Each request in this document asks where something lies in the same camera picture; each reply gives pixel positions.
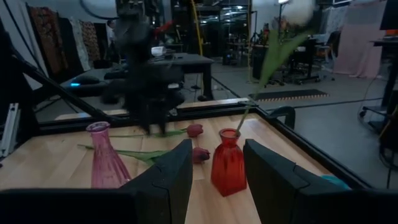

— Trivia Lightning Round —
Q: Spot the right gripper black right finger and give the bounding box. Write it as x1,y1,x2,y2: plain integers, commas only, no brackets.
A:
243,139,352,224

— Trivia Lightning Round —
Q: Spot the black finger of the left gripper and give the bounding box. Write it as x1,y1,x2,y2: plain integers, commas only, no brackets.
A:
157,119,169,136
139,120,152,136

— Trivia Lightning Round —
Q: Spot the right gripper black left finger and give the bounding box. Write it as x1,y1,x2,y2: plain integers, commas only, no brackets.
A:
119,139,193,224

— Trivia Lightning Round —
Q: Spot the dark red artificial tulip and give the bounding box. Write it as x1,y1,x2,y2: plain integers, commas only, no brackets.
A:
77,144,211,166
108,123,204,139

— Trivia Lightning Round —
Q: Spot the red ribbed glass vase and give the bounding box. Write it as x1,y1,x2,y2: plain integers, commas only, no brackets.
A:
210,128,248,197

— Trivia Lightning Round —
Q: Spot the pink ribbed glass vase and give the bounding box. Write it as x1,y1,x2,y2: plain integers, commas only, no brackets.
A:
86,121,132,189

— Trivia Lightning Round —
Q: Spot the white paper roll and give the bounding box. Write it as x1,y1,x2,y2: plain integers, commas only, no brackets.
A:
151,45,167,57

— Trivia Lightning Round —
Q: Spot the black desk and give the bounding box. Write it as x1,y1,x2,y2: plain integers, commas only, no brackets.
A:
149,52,215,102

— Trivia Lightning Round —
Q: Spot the black device with blue light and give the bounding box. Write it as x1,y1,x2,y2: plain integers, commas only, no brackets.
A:
60,74,102,94

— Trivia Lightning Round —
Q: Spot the person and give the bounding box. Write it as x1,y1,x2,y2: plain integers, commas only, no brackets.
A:
104,19,116,60

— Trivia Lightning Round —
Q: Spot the red patterned hanging fabric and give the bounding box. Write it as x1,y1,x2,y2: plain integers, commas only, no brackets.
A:
80,21,102,62

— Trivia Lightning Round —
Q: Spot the yellow pole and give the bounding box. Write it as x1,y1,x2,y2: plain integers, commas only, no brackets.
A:
190,0,205,57

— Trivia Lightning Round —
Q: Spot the black floor mat yellow edge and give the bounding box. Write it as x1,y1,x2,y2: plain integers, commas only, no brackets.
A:
248,88,330,102

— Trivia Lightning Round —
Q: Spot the white hanging fabric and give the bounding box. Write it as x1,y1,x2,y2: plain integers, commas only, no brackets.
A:
68,18,91,72

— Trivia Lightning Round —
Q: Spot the dark shelving rack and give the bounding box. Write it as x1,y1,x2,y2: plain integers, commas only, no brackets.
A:
170,0,253,66

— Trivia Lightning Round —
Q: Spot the orange patterned hanging fabric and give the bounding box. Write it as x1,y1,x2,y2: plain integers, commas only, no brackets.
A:
27,6,69,75

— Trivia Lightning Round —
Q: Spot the white artificial tulip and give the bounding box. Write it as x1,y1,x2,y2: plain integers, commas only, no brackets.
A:
235,0,315,138

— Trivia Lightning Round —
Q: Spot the black work table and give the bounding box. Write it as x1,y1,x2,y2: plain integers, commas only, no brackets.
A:
251,37,321,85

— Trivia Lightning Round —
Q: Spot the silver aluminium extrusion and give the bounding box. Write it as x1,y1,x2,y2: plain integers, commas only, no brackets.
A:
0,103,21,158

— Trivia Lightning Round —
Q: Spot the pink curtain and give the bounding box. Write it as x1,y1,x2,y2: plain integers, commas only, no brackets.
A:
332,1,388,78

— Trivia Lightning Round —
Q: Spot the black support frame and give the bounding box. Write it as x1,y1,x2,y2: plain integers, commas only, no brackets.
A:
0,18,121,147

